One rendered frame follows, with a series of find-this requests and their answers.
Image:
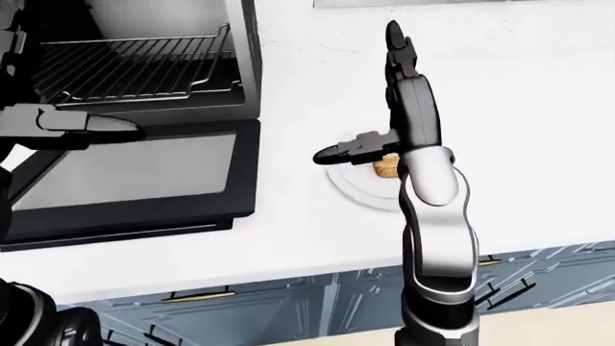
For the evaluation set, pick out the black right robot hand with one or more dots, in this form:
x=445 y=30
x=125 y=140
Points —
x=418 y=108

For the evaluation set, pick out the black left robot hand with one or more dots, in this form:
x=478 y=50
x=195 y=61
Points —
x=72 y=126

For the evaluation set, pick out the toasted bread slice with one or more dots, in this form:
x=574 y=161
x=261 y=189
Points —
x=386 y=167

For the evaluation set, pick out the glass toaster oven door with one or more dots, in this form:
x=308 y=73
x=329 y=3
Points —
x=144 y=180

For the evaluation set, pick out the black toaster oven body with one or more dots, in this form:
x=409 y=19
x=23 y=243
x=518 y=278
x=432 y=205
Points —
x=247 y=57

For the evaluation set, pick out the white round plate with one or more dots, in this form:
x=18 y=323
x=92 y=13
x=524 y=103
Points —
x=358 y=187

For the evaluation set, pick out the blue kitchen cabinet front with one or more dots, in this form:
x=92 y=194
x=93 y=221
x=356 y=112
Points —
x=312 y=306

